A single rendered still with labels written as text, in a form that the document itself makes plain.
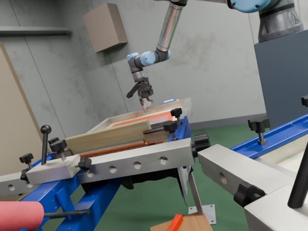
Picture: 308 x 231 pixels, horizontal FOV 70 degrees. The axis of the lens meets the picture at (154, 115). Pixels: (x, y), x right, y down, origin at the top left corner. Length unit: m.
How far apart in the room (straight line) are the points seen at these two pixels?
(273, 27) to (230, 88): 2.63
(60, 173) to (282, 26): 0.84
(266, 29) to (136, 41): 3.16
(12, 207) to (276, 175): 0.40
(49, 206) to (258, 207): 0.44
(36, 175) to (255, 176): 0.49
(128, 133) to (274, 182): 0.57
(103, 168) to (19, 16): 4.01
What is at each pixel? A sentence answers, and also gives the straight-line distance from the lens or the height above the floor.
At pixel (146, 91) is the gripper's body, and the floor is 1.10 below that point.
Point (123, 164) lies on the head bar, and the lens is 0.57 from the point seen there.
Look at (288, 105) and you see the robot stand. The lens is 0.97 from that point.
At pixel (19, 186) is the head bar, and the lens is 0.78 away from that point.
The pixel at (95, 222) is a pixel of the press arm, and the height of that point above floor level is 0.87.
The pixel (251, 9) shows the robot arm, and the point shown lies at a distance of 0.83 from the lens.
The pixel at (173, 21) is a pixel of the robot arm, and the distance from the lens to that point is 1.25.
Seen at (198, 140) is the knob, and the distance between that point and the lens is 0.51.
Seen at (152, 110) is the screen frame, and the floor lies 0.97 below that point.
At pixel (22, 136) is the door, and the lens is 3.82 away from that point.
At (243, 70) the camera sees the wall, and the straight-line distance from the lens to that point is 3.46.
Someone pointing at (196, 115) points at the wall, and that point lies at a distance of 3.76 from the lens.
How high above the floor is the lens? 1.23
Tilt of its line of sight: 12 degrees down
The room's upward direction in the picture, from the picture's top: 17 degrees counter-clockwise
